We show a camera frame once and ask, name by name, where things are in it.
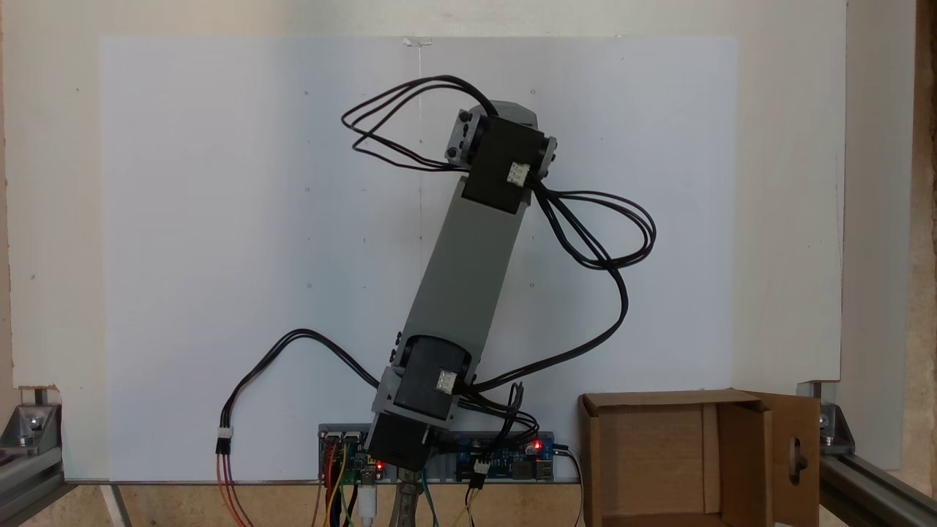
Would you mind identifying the white paper sheet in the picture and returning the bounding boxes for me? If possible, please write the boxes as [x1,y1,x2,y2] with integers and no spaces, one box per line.
[99,35,739,484]

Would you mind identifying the blue circuit board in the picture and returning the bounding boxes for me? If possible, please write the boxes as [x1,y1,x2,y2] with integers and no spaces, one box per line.
[432,432,557,482]

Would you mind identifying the open cardboard box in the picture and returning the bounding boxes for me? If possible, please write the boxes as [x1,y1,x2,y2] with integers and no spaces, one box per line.
[578,388,822,527]

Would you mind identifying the green circuit board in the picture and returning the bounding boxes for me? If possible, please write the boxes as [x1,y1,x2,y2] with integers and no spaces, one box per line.
[318,425,385,485]

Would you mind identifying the metal table clamp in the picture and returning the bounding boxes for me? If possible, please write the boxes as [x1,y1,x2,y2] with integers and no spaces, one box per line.
[392,468,433,527]

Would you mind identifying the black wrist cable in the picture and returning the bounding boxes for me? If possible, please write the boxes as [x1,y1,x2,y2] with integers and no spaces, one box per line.
[340,75,500,173]

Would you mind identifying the black elbow cable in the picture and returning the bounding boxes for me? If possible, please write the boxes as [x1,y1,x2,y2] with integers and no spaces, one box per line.
[468,182,657,394]

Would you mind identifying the black shoulder cable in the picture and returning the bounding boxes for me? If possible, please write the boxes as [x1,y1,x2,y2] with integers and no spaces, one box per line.
[452,381,544,469]

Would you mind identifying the thin black power cable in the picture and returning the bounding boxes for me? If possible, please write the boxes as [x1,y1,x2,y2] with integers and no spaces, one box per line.
[553,443,586,527]

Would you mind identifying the white usb cable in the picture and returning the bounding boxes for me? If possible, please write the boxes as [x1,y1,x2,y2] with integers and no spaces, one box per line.
[357,479,378,527]

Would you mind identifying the yellow green red jumper wires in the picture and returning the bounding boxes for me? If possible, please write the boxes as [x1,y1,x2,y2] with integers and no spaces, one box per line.
[313,439,363,527]

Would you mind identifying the long black cable white connector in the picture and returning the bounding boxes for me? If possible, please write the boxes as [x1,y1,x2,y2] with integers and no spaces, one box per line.
[214,329,383,458]

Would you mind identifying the metal corner bracket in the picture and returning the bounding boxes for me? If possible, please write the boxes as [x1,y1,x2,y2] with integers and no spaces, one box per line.
[798,381,856,456]
[0,386,63,456]

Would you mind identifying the red and orange wires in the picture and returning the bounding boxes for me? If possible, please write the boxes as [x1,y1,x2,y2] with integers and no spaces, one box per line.
[216,452,255,527]

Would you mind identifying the aluminium frame post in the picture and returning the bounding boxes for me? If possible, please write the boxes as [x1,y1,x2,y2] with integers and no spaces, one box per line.
[818,452,937,527]
[0,439,68,527]

